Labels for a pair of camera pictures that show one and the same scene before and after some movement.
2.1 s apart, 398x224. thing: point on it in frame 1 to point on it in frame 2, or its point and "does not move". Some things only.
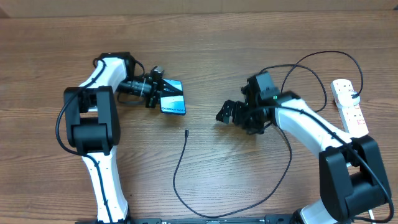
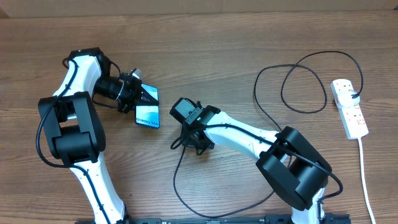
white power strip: (351, 117) does not move
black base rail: (214, 220) does not move
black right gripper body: (248, 116) to (189, 140)
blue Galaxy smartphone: (173, 104) to (148, 115)
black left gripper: (157, 87) to (135, 92)
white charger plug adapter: (344, 99) does not move
